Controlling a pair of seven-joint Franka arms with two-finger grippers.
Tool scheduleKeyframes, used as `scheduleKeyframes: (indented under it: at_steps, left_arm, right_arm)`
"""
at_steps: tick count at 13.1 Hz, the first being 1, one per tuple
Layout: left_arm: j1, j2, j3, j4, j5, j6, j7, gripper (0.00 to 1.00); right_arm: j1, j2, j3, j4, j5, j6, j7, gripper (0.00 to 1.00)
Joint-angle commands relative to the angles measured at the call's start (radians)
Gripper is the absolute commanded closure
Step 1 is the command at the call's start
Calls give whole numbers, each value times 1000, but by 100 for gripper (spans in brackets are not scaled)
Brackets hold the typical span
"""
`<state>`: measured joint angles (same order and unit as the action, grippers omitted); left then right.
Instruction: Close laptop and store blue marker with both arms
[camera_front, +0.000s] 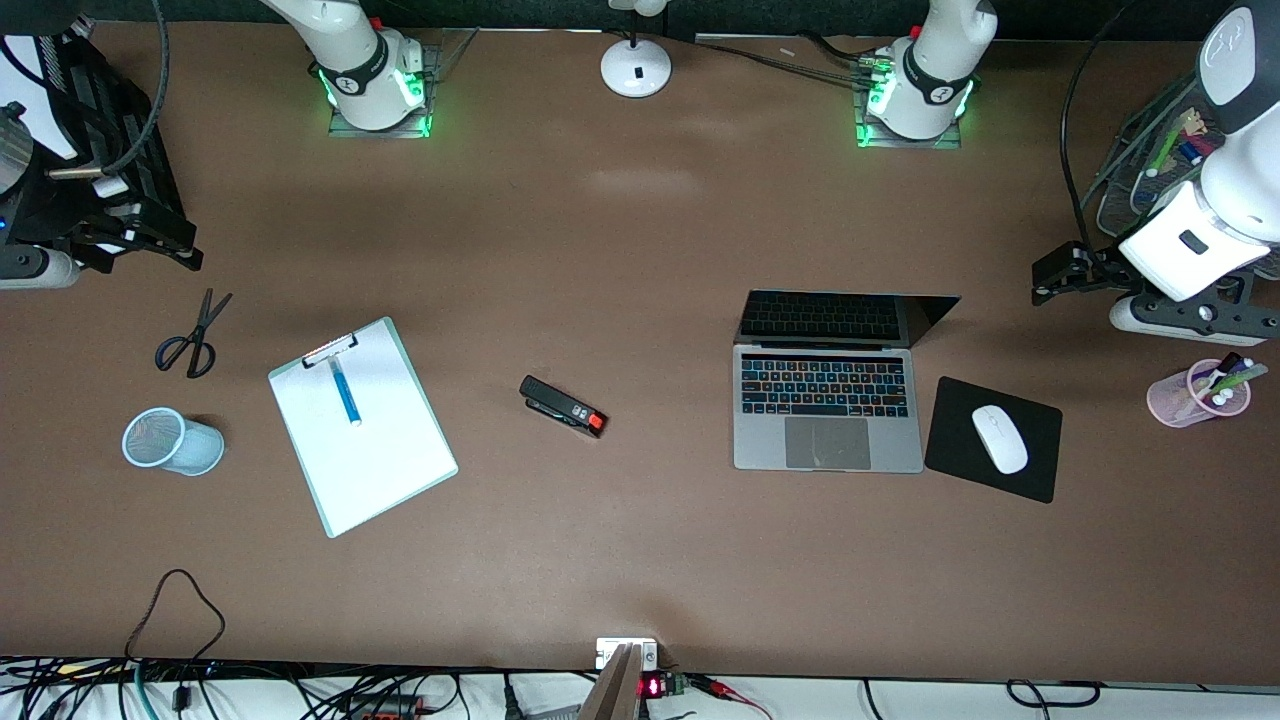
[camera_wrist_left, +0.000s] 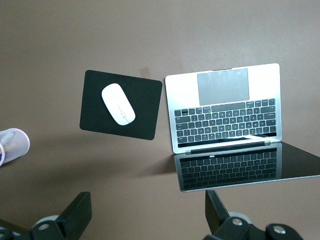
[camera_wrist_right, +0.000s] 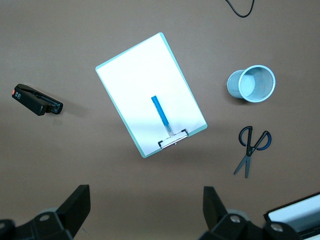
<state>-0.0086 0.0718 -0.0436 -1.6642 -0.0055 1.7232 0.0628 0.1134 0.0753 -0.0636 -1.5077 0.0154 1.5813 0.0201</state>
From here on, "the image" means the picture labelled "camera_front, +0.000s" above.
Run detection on small white box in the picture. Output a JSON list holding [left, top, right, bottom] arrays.
[[596, 637, 660, 670]]

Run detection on brown wooden post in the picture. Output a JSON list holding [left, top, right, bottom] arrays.
[[578, 643, 644, 720]]

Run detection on red wires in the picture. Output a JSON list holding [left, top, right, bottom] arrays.
[[690, 673, 776, 720]]

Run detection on black mesh desk tray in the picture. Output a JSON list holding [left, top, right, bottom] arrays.
[[1095, 70, 1280, 283]]

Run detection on black document tray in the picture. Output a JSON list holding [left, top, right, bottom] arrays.
[[55, 35, 191, 241]]

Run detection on blue mesh pen cup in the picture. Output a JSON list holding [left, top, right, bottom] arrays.
[[122, 406, 226, 477]]

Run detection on pink mesh pen cup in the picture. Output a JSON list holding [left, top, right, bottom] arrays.
[[1147, 358, 1253, 429]]

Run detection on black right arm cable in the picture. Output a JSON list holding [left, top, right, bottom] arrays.
[[95, 0, 171, 181]]

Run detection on black mouse pad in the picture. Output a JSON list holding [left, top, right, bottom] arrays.
[[923, 376, 1064, 505]]

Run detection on green marker white tip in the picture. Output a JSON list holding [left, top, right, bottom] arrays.
[[1147, 108, 1198, 179]]

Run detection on black stapler red tip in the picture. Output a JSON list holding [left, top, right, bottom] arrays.
[[519, 375, 609, 439]]

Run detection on black cable bundle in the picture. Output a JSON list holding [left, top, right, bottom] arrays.
[[695, 33, 891, 91]]

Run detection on black scissors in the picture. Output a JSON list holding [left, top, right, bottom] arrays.
[[154, 288, 234, 380]]

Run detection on white clipboard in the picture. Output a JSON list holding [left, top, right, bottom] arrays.
[[267, 316, 460, 539]]

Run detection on thin black looped cable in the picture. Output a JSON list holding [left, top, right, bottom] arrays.
[[125, 568, 227, 663]]

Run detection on silver laptop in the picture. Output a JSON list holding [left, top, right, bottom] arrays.
[[732, 289, 963, 474]]

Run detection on white round lamp base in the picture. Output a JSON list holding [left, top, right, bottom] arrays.
[[600, 0, 673, 99]]

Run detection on white paper sheet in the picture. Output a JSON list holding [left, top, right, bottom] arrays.
[[271, 322, 456, 534]]

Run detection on white computer mouse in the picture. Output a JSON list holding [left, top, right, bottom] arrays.
[[971, 404, 1030, 476]]

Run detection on black power strip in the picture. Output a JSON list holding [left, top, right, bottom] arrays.
[[345, 695, 423, 720]]

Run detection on black coiled cable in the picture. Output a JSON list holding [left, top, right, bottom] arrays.
[[1005, 678, 1103, 707]]

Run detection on tangled black cables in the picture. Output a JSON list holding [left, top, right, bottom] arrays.
[[0, 655, 471, 720]]

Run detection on white paper stack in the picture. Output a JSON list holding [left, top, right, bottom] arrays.
[[0, 38, 79, 161]]

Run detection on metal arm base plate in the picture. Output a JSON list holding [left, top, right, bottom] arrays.
[[328, 28, 479, 140], [853, 50, 964, 151]]

